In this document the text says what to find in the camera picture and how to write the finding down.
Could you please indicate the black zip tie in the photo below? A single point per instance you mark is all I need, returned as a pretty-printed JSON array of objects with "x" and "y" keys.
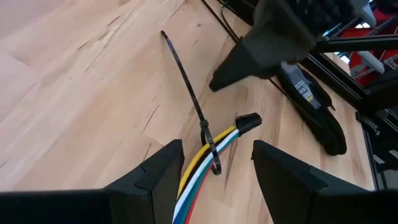
[
  {"x": 220, "y": 20},
  {"x": 222, "y": 15},
  {"x": 186, "y": 84}
]

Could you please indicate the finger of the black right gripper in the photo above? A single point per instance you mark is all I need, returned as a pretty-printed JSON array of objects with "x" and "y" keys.
[{"x": 245, "y": 62}]

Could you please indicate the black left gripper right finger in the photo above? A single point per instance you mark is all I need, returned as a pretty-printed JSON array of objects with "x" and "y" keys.
[{"x": 326, "y": 205}]

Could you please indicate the black aluminium table frame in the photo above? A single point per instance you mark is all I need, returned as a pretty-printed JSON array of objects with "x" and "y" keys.
[{"x": 348, "y": 90}]

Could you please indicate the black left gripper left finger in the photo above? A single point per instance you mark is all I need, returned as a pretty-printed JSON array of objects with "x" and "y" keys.
[{"x": 93, "y": 208}]

